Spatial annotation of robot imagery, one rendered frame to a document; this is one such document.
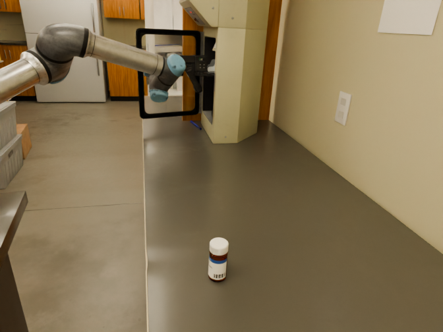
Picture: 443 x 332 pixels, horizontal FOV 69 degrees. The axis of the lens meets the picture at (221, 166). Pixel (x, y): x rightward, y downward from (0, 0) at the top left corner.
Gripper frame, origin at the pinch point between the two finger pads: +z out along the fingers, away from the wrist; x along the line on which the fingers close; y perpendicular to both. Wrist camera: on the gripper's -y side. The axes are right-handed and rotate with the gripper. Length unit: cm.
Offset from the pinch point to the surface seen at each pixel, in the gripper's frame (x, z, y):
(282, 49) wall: 22.9, 36.2, 9.1
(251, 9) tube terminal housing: -11.6, 6.7, 25.7
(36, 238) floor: 63, -113, -121
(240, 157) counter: -30.9, 0.6, -28.3
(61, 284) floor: 14, -88, -121
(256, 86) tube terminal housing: -4.1, 13.8, -5.1
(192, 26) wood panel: 23.0, -11.5, 18.6
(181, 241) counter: -81, -29, -28
